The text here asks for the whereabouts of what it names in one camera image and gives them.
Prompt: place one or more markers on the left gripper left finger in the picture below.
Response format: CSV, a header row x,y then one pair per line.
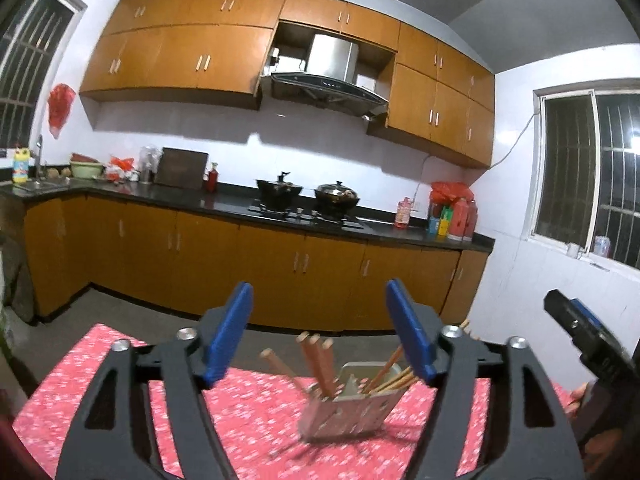
x,y
112,434

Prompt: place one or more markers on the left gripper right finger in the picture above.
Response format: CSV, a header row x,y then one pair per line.
x,y
527,434

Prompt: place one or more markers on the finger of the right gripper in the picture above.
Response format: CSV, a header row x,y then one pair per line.
x,y
587,332

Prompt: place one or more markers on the person's right hand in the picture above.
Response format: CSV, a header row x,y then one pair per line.
x,y
598,415

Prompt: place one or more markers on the white cup on sill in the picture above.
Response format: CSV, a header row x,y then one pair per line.
x,y
573,250

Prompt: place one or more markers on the beige perforated utensil holder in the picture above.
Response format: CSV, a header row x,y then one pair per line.
x,y
350,414

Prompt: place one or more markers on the red floral tablecloth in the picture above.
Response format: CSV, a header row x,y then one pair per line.
x,y
255,414

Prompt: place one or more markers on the pink labelled bottle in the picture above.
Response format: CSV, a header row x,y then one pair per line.
x,y
403,213

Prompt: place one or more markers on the lower wooden cabinets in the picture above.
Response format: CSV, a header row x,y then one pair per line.
x,y
190,263

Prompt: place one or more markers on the right barred window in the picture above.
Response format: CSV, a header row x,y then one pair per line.
x,y
588,172

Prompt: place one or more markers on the barred window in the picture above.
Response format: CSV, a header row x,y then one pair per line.
x,y
588,172
28,45

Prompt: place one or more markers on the black lidded wok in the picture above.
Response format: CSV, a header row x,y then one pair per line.
x,y
335,200

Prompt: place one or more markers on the red bag on counter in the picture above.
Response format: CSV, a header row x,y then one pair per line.
x,y
119,169

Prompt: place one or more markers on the green basin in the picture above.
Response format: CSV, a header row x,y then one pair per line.
x,y
85,167

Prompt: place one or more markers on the dark wooden cutting board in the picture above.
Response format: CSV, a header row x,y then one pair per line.
x,y
181,169

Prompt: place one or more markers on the red sauce bottle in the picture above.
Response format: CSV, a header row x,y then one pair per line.
x,y
212,178

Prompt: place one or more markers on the yellow detergent bottle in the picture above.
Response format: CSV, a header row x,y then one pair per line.
x,y
20,172

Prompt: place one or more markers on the steel range hood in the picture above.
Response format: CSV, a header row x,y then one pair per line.
x,y
331,73

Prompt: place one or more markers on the left barred window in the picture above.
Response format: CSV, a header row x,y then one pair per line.
x,y
28,45

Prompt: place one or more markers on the black wok with handle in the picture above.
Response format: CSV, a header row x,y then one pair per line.
x,y
278,195

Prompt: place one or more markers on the red plastic bag on wall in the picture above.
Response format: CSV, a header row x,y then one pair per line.
x,y
60,102

